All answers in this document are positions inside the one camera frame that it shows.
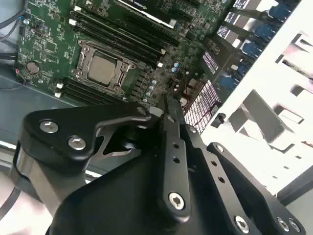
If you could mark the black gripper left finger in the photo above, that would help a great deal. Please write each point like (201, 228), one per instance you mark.
(73, 122)

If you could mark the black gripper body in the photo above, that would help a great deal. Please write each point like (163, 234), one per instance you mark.
(117, 203)

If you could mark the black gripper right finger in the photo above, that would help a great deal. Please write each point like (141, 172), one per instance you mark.
(215, 171)

